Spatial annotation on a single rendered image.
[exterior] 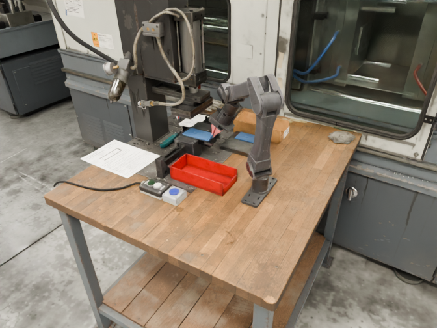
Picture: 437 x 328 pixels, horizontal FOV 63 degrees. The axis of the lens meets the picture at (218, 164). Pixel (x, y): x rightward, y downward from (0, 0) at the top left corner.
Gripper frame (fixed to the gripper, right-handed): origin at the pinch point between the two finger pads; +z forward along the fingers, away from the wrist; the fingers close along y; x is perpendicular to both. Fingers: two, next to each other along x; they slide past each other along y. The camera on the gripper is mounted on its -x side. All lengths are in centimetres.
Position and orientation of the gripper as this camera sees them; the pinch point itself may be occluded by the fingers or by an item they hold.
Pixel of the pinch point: (213, 135)
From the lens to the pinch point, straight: 156.7
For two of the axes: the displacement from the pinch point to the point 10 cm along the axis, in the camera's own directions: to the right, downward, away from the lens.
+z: -4.3, 6.2, 6.5
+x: -4.9, 4.4, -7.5
